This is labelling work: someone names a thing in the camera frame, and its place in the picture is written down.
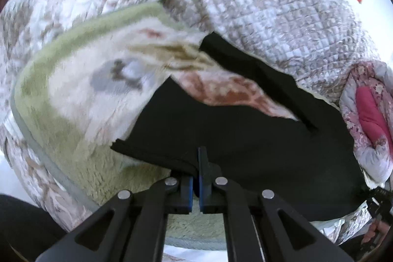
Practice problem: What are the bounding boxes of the black pants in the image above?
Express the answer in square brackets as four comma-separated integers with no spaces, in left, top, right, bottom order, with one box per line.
[112,33,367,221]

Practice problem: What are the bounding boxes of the person's right hand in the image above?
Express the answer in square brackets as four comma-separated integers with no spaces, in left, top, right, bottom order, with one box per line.
[361,220,390,245]

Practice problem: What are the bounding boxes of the pink floral rolled comforter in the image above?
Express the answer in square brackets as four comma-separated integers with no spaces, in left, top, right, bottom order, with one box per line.
[339,60,392,188]

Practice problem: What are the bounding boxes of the green floral fleece blanket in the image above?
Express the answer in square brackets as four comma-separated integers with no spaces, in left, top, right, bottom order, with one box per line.
[7,3,296,230]

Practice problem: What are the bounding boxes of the white beige quilted bedspread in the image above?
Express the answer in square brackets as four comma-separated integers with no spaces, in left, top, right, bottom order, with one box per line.
[1,0,375,244]

